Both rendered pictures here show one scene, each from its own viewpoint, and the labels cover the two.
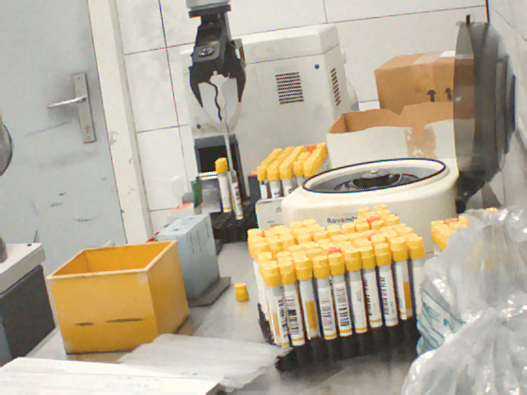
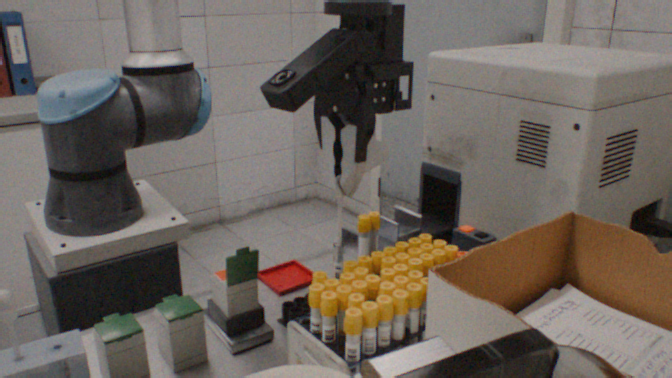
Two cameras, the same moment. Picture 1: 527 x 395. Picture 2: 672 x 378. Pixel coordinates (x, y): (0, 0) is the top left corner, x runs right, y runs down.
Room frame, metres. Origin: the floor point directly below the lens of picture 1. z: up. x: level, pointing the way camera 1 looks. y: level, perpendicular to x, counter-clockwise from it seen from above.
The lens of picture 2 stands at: (1.27, -0.34, 1.26)
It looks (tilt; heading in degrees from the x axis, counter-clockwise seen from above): 20 degrees down; 41
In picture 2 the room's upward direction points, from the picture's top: straight up
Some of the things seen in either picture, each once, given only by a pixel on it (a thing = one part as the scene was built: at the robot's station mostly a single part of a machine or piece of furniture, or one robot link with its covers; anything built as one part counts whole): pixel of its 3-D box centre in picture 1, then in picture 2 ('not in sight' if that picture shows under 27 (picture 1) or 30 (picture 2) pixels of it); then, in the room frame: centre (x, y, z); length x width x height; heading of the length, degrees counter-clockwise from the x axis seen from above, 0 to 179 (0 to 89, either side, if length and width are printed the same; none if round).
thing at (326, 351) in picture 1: (349, 333); not in sight; (1.09, -0.07, 0.89); 0.17 x 0.09 x 0.02; 95
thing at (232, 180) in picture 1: (236, 200); (338, 282); (1.72, 0.05, 0.93); 0.01 x 0.01 x 0.10; 78
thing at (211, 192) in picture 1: (213, 186); (407, 225); (1.94, 0.09, 0.92); 0.21 x 0.07 x 0.05; 168
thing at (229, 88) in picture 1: (234, 102); (367, 157); (1.75, 0.02, 1.09); 0.06 x 0.03 x 0.09; 168
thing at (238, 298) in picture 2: (186, 226); (235, 296); (1.63, 0.13, 0.92); 0.05 x 0.04 x 0.06; 76
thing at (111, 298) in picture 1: (119, 296); not in sight; (1.25, 0.19, 0.93); 0.13 x 0.13 x 0.10; 77
